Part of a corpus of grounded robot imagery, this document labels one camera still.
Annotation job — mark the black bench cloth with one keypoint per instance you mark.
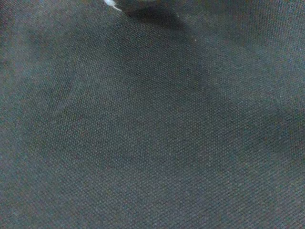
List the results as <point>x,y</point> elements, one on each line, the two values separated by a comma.
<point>152,131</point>

